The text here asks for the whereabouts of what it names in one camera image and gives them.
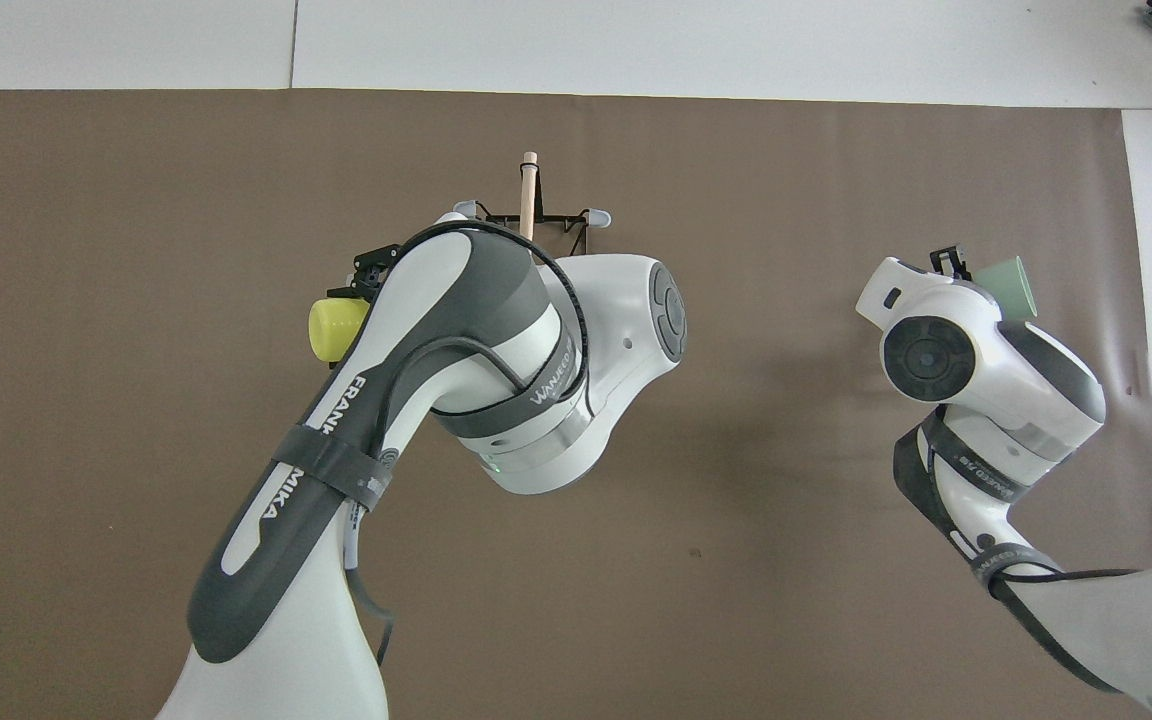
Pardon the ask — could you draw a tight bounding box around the pale green plastic cup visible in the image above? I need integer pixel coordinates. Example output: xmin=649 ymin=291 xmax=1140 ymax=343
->
xmin=971 ymin=256 xmax=1040 ymax=322

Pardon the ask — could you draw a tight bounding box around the brown paper table mat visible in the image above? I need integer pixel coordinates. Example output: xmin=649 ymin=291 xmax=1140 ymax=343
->
xmin=0 ymin=88 xmax=1152 ymax=720

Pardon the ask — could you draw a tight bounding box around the yellow plastic cup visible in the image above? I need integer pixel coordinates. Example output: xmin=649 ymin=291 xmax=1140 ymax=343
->
xmin=308 ymin=296 xmax=373 ymax=364

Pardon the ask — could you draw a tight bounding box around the black wire cup rack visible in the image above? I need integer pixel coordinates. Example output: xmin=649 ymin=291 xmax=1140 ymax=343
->
xmin=451 ymin=151 xmax=613 ymax=241

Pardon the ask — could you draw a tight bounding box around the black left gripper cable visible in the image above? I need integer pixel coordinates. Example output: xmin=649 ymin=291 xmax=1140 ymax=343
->
xmin=341 ymin=220 xmax=592 ymax=669

